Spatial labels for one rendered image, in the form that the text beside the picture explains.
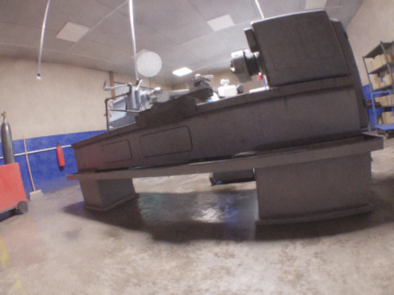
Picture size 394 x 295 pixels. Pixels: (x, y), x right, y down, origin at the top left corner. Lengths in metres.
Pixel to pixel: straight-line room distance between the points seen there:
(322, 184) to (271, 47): 0.89
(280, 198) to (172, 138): 0.84
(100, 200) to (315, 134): 2.08
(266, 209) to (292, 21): 1.22
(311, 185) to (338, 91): 0.59
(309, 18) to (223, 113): 0.88
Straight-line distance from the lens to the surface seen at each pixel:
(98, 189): 2.17
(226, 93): 2.68
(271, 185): 1.16
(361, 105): 1.34
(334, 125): 1.21
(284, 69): 1.22
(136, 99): 1.82
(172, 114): 1.25
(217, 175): 2.23
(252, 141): 1.18
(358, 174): 1.25
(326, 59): 1.28
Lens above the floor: 0.63
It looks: 4 degrees down
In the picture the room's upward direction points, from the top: 10 degrees counter-clockwise
